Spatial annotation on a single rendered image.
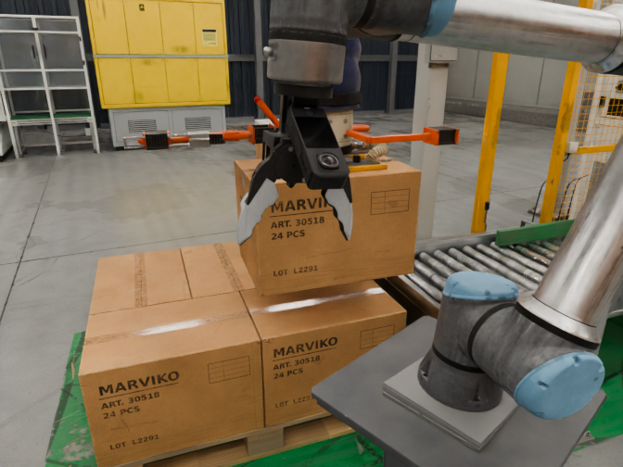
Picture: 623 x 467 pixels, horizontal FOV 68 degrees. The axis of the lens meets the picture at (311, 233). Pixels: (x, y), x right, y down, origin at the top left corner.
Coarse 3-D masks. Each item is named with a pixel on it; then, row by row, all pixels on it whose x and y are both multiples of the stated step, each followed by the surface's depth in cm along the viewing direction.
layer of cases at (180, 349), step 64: (128, 256) 237; (192, 256) 237; (128, 320) 179; (192, 320) 179; (256, 320) 179; (320, 320) 179; (384, 320) 183; (128, 384) 154; (192, 384) 163; (256, 384) 172; (128, 448) 163
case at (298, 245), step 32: (256, 160) 181; (384, 160) 180; (288, 192) 151; (320, 192) 154; (352, 192) 158; (384, 192) 162; (416, 192) 166; (256, 224) 151; (288, 224) 155; (320, 224) 158; (352, 224) 162; (384, 224) 166; (416, 224) 170; (256, 256) 157; (288, 256) 159; (320, 256) 162; (352, 256) 166; (384, 256) 171; (256, 288) 165; (288, 288) 163
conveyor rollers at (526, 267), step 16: (544, 240) 264; (560, 240) 256; (448, 256) 236; (464, 256) 236; (480, 256) 237; (496, 256) 238; (512, 256) 240; (528, 256) 241; (544, 256) 242; (432, 272) 217; (448, 272) 219; (496, 272) 226; (512, 272) 218; (528, 272) 219; (544, 272) 221; (432, 288) 202; (528, 288) 207
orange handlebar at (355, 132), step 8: (352, 128) 169; (360, 128) 169; (368, 128) 171; (184, 136) 151; (224, 136) 155; (232, 136) 156; (240, 136) 157; (248, 136) 158; (352, 136) 157; (360, 136) 152; (368, 136) 147; (376, 136) 147; (384, 136) 147; (392, 136) 148; (400, 136) 149; (408, 136) 150; (416, 136) 151; (424, 136) 152
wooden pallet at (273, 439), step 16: (320, 416) 188; (256, 432) 179; (272, 432) 182; (288, 432) 194; (304, 432) 194; (320, 432) 194; (336, 432) 194; (352, 432) 197; (192, 448) 172; (208, 448) 186; (224, 448) 186; (240, 448) 186; (256, 448) 182; (272, 448) 185; (288, 448) 188; (128, 464) 165; (144, 464) 174; (160, 464) 179; (176, 464) 179; (192, 464) 179; (208, 464) 179; (224, 464) 179
